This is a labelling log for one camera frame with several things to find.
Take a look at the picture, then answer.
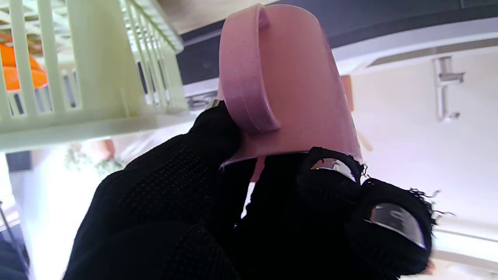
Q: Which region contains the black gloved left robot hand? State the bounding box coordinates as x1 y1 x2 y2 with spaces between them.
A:
62 100 434 280

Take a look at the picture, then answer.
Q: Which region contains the pink plastic cup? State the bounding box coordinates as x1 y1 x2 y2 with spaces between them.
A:
217 3 363 182

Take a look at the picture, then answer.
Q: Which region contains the orange plastic bowl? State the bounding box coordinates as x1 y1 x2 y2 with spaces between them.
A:
0 43 49 93

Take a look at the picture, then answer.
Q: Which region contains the pale green plastic dish rack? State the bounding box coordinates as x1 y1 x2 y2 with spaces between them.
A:
0 0 195 153

